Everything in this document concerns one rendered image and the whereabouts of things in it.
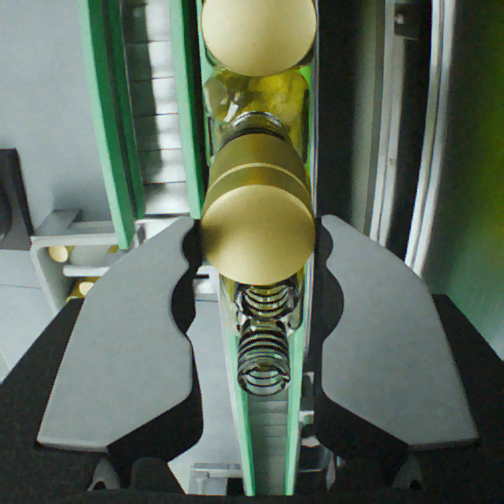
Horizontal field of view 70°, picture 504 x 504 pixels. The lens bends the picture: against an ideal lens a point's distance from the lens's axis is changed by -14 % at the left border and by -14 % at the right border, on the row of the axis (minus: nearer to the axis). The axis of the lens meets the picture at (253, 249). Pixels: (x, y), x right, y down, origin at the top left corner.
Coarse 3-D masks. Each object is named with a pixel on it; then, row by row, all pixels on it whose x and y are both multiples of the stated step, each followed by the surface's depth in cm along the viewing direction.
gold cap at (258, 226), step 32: (224, 160) 13; (256, 160) 12; (288, 160) 13; (224, 192) 11; (256, 192) 11; (288, 192) 11; (224, 224) 11; (256, 224) 11; (288, 224) 11; (224, 256) 12; (256, 256) 12; (288, 256) 12
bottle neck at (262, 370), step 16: (240, 320) 25; (240, 336) 24; (256, 336) 23; (272, 336) 23; (240, 352) 23; (256, 352) 22; (272, 352) 22; (288, 352) 23; (240, 368) 22; (256, 368) 21; (272, 368) 21; (288, 368) 22; (240, 384) 22; (256, 384) 23; (272, 384) 22; (288, 384) 22
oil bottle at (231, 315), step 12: (300, 276) 26; (228, 288) 26; (300, 288) 26; (228, 300) 26; (300, 300) 26; (228, 312) 26; (300, 312) 26; (228, 324) 27; (288, 324) 26; (300, 324) 27
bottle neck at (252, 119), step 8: (248, 112) 19; (256, 112) 18; (264, 112) 19; (240, 120) 18; (248, 120) 17; (256, 120) 17; (264, 120) 17; (272, 120) 18; (232, 128) 17; (240, 128) 16; (248, 128) 16; (256, 128) 16; (264, 128) 16; (272, 128) 16; (280, 128) 17; (224, 136) 17; (232, 136) 16; (240, 136) 15; (280, 136) 16; (288, 136) 17; (224, 144) 15
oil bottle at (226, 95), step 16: (208, 80) 20; (224, 80) 19; (240, 80) 19; (256, 80) 19; (272, 80) 19; (288, 80) 19; (304, 80) 20; (208, 96) 19; (224, 96) 19; (240, 96) 19; (256, 96) 19; (272, 96) 19; (288, 96) 19; (304, 96) 19; (208, 112) 19; (224, 112) 19; (240, 112) 19; (272, 112) 19; (288, 112) 19; (304, 112) 19; (208, 128) 20; (224, 128) 19; (288, 128) 19; (304, 128) 20; (208, 144) 21; (304, 144) 20; (208, 160) 21; (304, 160) 21
